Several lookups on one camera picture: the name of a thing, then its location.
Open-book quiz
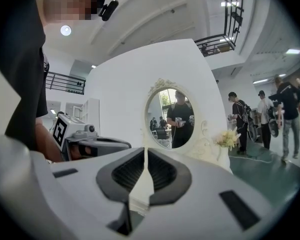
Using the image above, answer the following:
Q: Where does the person's left forearm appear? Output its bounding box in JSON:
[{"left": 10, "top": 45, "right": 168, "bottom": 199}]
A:
[{"left": 35, "top": 122, "right": 65, "bottom": 163}]

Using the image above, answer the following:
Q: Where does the white partition board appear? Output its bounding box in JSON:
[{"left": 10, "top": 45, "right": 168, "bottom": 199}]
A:
[{"left": 85, "top": 38, "right": 233, "bottom": 175}]

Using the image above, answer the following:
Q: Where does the person's black shirt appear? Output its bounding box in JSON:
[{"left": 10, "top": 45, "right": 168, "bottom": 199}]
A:
[{"left": 0, "top": 0, "right": 50, "bottom": 152}]

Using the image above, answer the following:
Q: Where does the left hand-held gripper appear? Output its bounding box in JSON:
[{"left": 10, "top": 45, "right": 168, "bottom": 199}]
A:
[{"left": 51, "top": 113, "right": 133, "bottom": 162}]

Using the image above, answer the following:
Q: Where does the white floor cable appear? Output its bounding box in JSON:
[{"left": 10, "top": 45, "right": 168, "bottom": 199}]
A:
[{"left": 228, "top": 153, "right": 275, "bottom": 164}]

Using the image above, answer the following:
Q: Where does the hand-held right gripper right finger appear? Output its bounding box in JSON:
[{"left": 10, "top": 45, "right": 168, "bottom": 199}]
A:
[{"left": 139, "top": 147, "right": 278, "bottom": 240}]

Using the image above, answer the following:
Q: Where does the black head-worn camera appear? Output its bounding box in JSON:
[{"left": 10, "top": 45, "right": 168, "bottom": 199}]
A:
[{"left": 98, "top": 0, "right": 120, "bottom": 22}]

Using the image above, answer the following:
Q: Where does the oval ornate-framed mirror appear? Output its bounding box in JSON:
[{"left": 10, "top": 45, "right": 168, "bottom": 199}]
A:
[{"left": 144, "top": 78, "right": 196, "bottom": 150}]

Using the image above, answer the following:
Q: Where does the round ceiling lamp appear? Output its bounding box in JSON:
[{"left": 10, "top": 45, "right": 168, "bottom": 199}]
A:
[{"left": 59, "top": 24, "right": 72, "bottom": 37}]

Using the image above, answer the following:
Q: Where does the pale yellow flower bouquet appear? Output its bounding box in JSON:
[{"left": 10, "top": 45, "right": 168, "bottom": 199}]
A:
[{"left": 213, "top": 128, "right": 242, "bottom": 152}]

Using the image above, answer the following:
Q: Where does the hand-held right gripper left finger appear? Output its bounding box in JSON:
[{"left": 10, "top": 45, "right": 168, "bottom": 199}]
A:
[{"left": 31, "top": 147, "right": 149, "bottom": 240}]

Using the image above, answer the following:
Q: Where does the person's left hand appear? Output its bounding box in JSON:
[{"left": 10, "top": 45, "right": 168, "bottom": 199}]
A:
[{"left": 70, "top": 144, "right": 92, "bottom": 160}]

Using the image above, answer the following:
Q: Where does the black metal railing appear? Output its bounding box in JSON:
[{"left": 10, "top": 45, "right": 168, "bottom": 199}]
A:
[
  {"left": 45, "top": 71, "right": 87, "bottom": 96},
  {"left": 193, "top": 0, "right": 246, "bottom": 58}
]

